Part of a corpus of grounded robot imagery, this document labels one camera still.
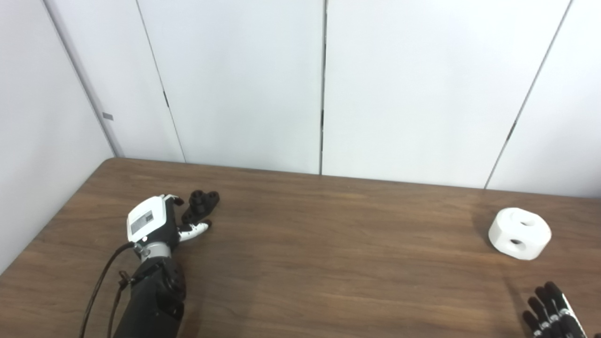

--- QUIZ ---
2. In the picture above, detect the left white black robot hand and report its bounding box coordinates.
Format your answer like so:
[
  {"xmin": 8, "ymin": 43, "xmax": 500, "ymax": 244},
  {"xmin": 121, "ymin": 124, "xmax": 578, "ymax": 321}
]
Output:
[{"xmin": 127, "ymin": 194, "xmax": 212, "ymax": 249}]

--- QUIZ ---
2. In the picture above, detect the black plastic holder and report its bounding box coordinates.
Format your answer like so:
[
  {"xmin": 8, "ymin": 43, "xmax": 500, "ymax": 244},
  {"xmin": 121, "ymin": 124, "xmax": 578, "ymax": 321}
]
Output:
[{"xmin": 182, "ymin": 190, "xmax": 220, "ymax": 225}]

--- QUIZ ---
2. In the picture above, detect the left thick black wrist cable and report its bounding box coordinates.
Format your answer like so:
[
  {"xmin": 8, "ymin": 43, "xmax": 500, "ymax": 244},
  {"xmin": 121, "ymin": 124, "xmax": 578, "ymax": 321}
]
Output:
[{"xmin": 79, "ymin": 242, "xmax": 137, "ymax": 338}]

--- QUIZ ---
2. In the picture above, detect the round white plastic piece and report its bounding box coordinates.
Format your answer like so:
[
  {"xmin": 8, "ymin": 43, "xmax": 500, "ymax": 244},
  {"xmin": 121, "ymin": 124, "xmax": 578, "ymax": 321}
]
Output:
[{"xmin": 488, "ymin": 207, "xmax": 552, "ymax": 261}]

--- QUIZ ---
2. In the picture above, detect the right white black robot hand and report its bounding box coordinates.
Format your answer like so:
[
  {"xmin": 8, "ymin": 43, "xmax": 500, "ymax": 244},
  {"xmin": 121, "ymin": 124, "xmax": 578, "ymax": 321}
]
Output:
[{"xmin": 523, "ymin": 282, "xmax": 601, "ymax": 338}]

